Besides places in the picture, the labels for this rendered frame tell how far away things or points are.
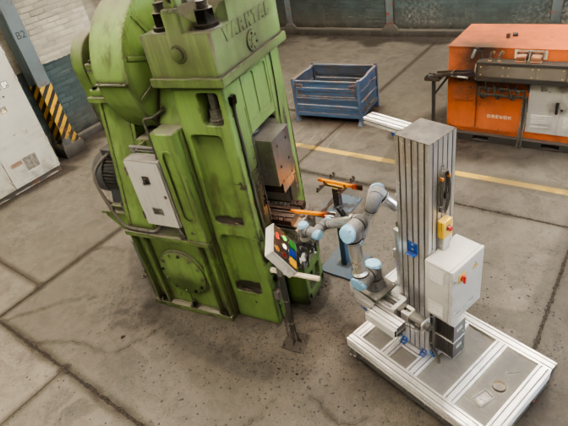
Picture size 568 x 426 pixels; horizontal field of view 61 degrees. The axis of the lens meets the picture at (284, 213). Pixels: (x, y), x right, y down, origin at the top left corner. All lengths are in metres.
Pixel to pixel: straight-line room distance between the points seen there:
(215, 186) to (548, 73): 4.11
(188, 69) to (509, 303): 3.29
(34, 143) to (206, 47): 5.67
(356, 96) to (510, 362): 4.69
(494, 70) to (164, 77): 4.23
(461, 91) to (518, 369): 3.97
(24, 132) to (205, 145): 5.10
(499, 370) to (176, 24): 3.24
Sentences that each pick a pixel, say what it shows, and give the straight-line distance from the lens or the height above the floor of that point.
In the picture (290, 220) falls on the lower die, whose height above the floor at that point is 0.98.
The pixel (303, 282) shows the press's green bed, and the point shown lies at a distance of 4.45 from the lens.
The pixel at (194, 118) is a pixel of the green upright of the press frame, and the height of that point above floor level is 2.06.
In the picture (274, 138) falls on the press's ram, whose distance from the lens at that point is 3.64.
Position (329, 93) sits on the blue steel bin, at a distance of 7.65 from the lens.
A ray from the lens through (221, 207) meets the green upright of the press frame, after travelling 3.94.
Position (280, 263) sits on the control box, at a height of 1.08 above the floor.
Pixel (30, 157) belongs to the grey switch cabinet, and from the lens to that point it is 8.50.
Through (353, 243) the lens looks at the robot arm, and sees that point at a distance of 3.15.
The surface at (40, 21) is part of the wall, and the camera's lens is 9.24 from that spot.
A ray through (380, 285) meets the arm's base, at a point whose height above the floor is 0.87.
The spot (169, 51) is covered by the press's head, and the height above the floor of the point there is 2.55.
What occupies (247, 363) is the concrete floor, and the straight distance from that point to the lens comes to 4.35.
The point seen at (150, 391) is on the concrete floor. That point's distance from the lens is 4.49.
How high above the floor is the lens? 3.35
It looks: 35 degrees down
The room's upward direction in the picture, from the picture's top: 12 degrees counter-clockwise
